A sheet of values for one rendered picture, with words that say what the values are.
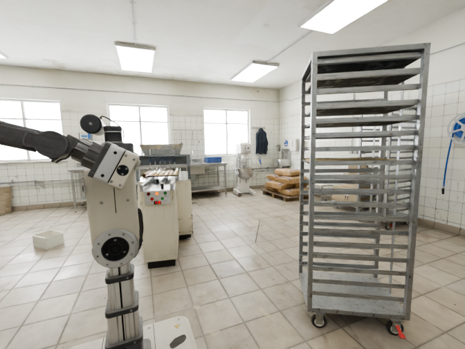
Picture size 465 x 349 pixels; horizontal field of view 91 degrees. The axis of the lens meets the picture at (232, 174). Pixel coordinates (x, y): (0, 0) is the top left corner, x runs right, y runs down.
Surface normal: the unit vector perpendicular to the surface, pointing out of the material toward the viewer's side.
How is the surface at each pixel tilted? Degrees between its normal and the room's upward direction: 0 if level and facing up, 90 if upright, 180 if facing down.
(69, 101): 90
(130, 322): 90
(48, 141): 83
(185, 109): 90
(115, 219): 101
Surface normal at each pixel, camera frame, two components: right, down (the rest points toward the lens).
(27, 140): 0.44, -0.04
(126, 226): 0.38, 0.28
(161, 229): 0.21, 0.11
